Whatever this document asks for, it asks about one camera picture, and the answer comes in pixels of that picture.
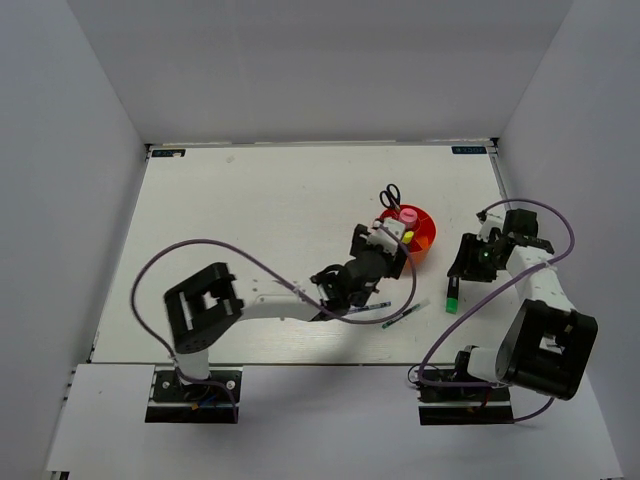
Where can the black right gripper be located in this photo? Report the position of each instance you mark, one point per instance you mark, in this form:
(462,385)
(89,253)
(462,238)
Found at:
(465,265)

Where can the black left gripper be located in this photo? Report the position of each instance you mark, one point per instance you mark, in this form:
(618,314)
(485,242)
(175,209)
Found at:
(393,265)

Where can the green highlighter marker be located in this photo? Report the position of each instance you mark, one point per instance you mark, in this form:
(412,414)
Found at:
(452,295)

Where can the yellow highlighter marker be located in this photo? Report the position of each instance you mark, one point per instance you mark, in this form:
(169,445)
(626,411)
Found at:
(408,237)

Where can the pink glue bottle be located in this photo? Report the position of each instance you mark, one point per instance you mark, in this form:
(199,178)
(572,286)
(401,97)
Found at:
(408,217)

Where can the black handled scissors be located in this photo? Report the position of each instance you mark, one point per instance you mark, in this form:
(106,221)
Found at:
(390,197)

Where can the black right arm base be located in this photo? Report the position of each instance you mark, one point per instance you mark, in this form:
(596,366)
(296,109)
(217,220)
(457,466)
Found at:
(458,406)

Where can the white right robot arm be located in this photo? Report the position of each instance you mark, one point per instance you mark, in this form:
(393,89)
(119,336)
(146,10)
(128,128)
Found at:
(548,345)

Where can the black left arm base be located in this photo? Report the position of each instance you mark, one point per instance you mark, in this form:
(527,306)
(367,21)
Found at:
(171,401)

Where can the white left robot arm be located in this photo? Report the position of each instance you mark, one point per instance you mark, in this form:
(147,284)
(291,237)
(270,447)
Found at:
(203,307)

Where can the blue gel pen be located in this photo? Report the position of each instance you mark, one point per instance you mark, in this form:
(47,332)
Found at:
(370,307)

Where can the green gel pen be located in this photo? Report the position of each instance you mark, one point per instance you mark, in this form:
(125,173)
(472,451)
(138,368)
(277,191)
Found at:
(409,311)

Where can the right blue corner label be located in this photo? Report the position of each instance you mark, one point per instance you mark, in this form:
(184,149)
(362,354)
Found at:
(468,150)

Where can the blue corner label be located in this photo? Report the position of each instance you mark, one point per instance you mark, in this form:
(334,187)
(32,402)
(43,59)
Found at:
(468,150)
(168,153)

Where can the left blue corner label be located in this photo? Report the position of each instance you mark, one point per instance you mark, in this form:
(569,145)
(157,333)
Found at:
(168,153)

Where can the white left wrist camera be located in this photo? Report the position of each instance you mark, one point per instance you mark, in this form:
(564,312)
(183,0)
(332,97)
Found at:
(386,233)

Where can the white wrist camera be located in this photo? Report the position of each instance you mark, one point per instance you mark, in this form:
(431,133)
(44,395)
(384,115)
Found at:
(489,223)
(386,233)

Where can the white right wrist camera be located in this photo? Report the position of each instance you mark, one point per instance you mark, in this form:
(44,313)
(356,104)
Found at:
(489,223)

